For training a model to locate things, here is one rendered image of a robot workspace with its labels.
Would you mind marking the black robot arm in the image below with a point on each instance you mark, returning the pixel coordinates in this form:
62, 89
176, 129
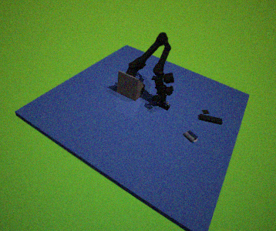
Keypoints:
160, 77

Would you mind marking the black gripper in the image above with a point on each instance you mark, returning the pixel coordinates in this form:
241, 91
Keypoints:
160, 97

